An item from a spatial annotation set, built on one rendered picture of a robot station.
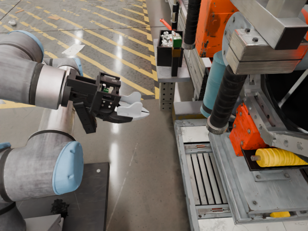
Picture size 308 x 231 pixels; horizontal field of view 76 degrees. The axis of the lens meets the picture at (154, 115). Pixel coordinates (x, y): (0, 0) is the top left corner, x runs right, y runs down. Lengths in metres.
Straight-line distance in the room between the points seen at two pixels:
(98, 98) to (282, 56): 0.33
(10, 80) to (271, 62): 0.44
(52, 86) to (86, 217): 0.54
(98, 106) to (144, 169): 0.81
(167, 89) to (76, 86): 0.96
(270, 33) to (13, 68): 0.42
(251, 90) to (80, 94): 0.58
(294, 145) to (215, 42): 0.64
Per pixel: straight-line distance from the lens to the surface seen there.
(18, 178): 0.64
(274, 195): 1.05
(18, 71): 0.45
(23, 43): 0.55
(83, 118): 0.51
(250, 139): 0.75
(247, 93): 0.77
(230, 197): 1.06
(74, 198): 0.88
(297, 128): 0.71
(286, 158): 0.75
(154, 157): 1.25
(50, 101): 0.45
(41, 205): 0.92
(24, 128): 1.65
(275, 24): 0.31
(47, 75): 0.45
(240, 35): 0.32
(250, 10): 0.37
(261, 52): 0.32
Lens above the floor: 1.08
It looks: 48 degrees down
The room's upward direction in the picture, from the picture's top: straight up
